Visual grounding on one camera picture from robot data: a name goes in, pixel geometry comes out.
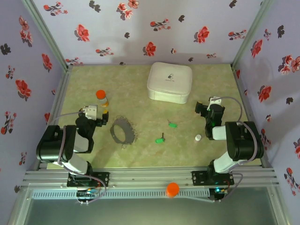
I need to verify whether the grey metal band keyring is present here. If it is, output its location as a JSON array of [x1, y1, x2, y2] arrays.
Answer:
[[110, 114, 138, 149]]

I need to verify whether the aluminium mounting rail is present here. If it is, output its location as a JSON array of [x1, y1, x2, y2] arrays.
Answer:
[[23, 166, 279, 188]]

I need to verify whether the white slotted cable duct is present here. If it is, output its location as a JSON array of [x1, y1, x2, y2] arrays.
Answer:
[[31, 189, 210, 200]]

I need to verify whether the aluminium side rail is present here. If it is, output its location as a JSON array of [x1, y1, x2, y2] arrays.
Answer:
[[231, 65, 275, 168], [37, 65, 74, 169]]

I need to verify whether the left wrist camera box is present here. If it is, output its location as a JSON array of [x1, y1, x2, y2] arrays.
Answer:
[[81, 105, 98, 120]]

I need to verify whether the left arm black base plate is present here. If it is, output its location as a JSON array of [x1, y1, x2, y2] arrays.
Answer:
[[67, 172, 110, 188]]

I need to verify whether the orange capped pill bottle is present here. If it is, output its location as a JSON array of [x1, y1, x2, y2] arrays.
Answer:
[[96, 90, 110, 108]]

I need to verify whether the aluminium corner post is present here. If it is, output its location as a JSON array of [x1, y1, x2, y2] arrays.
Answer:
[[20, 0, 74, 71], [231, 0, 275, 70]]

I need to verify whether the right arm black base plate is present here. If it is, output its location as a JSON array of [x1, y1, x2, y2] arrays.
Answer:
[[191, 170, 235, 187]]

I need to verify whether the white pill pouch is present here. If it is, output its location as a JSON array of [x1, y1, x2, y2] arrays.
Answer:
[[147, 61, 193, 105]]

